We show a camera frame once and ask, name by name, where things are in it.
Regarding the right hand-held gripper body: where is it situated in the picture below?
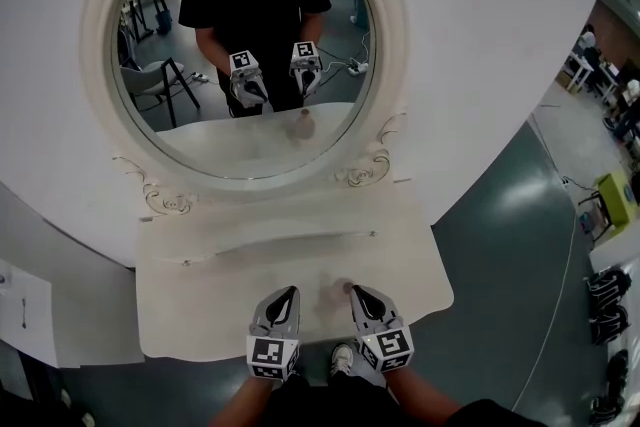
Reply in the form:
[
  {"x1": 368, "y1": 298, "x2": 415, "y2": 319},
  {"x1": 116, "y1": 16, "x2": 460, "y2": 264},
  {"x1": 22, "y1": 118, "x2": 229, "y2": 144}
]
[{"x1": 355, "y1": 316, "x2": 416, "y2": 374}]

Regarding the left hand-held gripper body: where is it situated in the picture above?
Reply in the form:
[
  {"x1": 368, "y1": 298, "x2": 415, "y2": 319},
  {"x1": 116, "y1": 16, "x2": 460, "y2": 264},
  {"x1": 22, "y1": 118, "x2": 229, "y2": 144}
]
[{"x1": 245, "y1": 322, "x2": 301, "y2": 384}]

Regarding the person's right forearm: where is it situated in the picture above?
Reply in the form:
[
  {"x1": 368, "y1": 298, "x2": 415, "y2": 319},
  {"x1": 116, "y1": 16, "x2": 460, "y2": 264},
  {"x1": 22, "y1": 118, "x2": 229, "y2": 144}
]
[{"x1": 382, "y1": 364, "x2": 474, "y2": 427}]

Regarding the person's left forearm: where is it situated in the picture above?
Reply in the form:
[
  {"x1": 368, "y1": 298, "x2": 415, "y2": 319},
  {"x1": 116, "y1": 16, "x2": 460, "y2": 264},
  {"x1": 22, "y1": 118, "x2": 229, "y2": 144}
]
[{"x1": 209, "y1": 372, "x2": 284, "y2": 427}]

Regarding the white dressing table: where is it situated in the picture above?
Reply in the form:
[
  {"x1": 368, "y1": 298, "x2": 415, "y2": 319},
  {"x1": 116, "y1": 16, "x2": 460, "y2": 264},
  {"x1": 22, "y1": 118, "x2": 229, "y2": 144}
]
[{"x1": 133, "y1": 179, "x2": 456, "y2": 362}]

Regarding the person's white shoe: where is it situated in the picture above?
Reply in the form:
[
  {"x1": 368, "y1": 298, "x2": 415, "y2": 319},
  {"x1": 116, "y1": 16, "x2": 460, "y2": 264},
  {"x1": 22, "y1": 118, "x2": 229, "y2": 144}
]
[{"x1": 329, "y1": 343, "x2": 355, "y2": 379}]

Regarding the person's black clothing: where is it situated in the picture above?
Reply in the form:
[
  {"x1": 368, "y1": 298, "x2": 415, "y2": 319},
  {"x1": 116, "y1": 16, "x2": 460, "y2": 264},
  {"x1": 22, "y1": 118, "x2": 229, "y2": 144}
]
[{"x1": 259, "y1": 369, "x2": 549, "y2": 427}]

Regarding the white low cabinet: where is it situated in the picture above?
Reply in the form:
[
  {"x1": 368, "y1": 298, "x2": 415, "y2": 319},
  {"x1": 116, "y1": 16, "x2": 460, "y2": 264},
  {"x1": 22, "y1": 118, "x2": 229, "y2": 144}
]
[{"x1": 0, "y1": 257, "x2": 146, "y2": 369}]

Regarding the plain black bag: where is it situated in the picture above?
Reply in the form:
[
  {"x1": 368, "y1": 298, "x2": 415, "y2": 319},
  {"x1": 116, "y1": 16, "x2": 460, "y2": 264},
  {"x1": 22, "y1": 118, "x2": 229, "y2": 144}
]
[{"x1": 589, "y1": 348, "x2": 630, "y2": 426}]

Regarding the white side table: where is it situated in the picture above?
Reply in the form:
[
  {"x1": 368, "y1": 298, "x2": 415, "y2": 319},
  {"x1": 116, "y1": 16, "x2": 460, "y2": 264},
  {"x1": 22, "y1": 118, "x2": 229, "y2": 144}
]
[{"x1": 588, "y1": 234, "x2": 640, "y2": 276}]

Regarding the yellow-green box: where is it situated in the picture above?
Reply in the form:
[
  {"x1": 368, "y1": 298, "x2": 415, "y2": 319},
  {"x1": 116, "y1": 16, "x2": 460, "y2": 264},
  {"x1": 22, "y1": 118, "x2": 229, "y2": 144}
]
[{"x1": 597, "y1": 170, "x2": 640, "y2": 229}]

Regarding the white office desk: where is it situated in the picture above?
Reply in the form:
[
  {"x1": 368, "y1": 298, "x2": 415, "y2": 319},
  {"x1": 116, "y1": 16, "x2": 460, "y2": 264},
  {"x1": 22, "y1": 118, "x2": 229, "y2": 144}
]
[{"x1": 564, "y1": 49, "x2": 624, "y2": 104}]

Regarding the white floor cable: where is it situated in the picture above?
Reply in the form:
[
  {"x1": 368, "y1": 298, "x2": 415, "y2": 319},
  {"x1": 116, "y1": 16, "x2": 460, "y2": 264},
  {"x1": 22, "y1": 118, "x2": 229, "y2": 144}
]
[{"x1": 512, "y1": 114, "x2": 589, "y2": 411}]

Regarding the round mirror white ornate frame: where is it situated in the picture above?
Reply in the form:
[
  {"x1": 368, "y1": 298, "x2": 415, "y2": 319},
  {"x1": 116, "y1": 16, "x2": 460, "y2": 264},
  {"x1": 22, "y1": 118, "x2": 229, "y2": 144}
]
[{"x1": 79, "y1": 0, "x2": 410, "y2": 217}]

